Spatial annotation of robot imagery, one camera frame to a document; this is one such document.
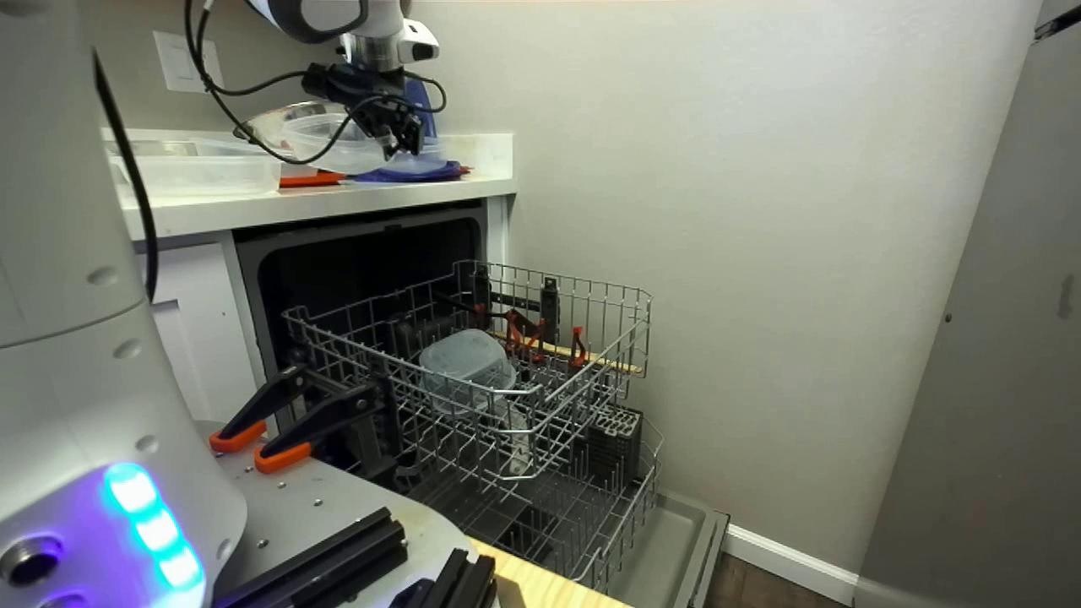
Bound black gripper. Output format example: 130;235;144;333
301;60;429;160

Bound clear plastic container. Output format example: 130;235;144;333
287;106;392;172
416;329;524;413

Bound black dishwasher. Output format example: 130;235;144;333
231;198;732;608

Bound blue plate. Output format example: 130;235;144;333
346;160;473;187

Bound white countertop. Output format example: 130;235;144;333
100;124;521;248

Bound orange tool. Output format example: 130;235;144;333
276;164;346;194

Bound clear plastic bin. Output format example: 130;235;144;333
100;128;282;211

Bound black utensil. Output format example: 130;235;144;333
537;275;565;345

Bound white cabinet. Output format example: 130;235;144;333
138;229;269;428

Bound black clamp orange tip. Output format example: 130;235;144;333
251;382;394;475
206;360;342;461

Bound black cutlery basket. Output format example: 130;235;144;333
587;404;648;489

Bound white baseboard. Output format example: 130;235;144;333
721;519;864;608

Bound grey refrigerator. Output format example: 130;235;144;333
850;0;1081;608

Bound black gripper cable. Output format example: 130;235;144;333
183;0;452;169

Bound white wall outlet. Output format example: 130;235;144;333
148;26;227;98

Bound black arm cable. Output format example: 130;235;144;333
90;47;161;305

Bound wooden handled utensil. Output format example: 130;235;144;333
503;307;648;382

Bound white wire dishwasher rack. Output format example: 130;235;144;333
281;261;655;485

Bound grey wire dishwasher rack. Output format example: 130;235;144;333
399;433;669;597

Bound black aluminium rail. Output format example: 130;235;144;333
388;543;500;608
214;503;411;608

